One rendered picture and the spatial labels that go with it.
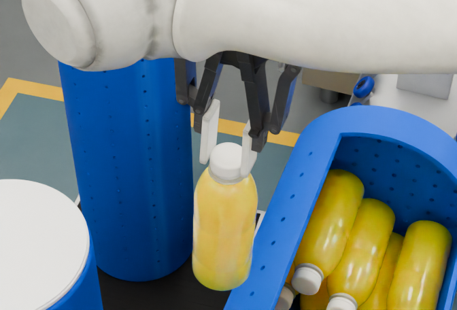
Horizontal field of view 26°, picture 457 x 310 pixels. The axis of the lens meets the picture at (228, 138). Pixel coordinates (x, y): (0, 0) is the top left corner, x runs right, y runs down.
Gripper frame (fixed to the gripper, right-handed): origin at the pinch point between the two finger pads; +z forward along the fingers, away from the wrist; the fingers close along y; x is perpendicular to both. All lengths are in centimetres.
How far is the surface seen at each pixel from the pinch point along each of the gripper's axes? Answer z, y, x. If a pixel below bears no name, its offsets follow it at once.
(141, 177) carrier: 98, 42, -66
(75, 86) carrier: 74, 57, -65
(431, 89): 55, -14, -75
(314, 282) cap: 36.0, -9.6, -11.7
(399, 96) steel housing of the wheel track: 57, -9, -72
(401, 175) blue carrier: 37, -15, -36
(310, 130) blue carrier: 31.2, -1.1, -33.6
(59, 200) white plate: 47, 33, -18
